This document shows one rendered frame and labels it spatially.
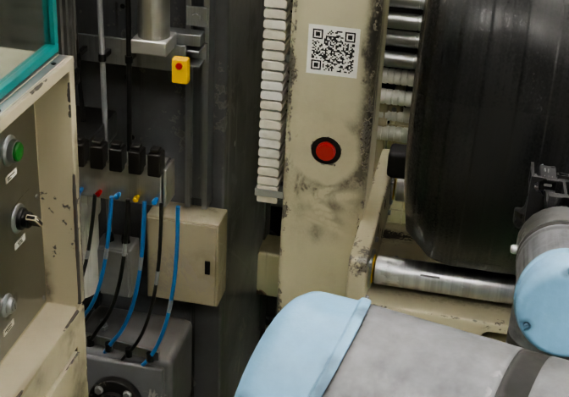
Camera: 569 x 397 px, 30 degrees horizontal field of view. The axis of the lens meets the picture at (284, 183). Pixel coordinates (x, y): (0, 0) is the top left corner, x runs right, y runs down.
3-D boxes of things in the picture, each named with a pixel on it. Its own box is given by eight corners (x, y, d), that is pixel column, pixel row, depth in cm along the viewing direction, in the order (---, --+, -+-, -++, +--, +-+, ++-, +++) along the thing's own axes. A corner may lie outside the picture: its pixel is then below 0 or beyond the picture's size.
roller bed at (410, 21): (323, 137, 203) (333, -14, 190) (335, 108, 216) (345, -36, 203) (426, 151, 200) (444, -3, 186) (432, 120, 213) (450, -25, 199)
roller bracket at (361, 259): (344, 313, 159) (348, 257, 155) (378, 195, 194) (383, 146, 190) (366, 317, 159) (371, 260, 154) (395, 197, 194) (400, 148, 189)
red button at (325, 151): (315, 160, 161) (316, 141, 160) (317, 155, 163) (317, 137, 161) (334, 162, 161) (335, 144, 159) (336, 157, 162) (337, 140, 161)
